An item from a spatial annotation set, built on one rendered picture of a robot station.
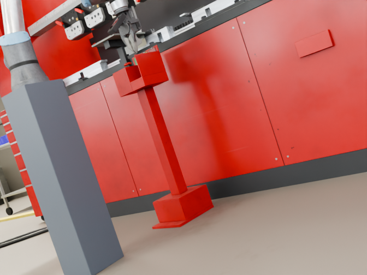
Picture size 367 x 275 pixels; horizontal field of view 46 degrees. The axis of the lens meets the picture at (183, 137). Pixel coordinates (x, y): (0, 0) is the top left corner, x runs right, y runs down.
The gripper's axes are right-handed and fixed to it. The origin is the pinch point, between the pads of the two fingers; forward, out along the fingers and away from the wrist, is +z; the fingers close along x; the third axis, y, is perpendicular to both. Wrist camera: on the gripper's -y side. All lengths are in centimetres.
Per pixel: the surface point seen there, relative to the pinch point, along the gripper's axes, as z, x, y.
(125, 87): 14.2, 8.5, -6.3
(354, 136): 71, -73, 31
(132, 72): 8.9, 4.5, -2.4
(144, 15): -33, 68, 85
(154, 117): 32.7, 2.1, -2.2
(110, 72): 0, 47, 20
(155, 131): 39.2, 4.3, -3.4
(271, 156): 71, -33, 26
